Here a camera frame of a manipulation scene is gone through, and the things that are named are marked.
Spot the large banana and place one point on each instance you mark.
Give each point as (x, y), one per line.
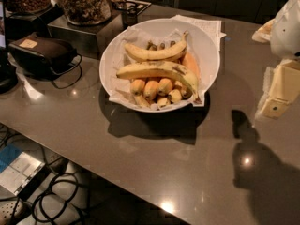
(165, 69)
(172, 53)

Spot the blue and white box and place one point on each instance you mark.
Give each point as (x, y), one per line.
(17, 168)

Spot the orange fruit in bowl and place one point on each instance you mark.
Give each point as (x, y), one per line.
(190, 62)

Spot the black vr headset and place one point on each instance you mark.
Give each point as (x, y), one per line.
(43, 58)

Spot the steel stand block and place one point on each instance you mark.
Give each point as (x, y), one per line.
(90, 41)

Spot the large front banana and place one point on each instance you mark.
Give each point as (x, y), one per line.
(165, 69)

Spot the white paper liner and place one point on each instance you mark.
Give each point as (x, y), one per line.
(121, 87)

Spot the large rear banana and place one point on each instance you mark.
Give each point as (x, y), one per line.
(172, 53)

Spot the white paper sheet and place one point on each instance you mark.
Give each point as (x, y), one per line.
(211, 28)

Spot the bunch of small bananas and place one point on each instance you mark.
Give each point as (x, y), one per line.
(159, 91)

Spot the glass jar of granola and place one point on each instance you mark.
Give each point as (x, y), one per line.
(86, 12)

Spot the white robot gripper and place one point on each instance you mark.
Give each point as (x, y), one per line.
(287, 32)

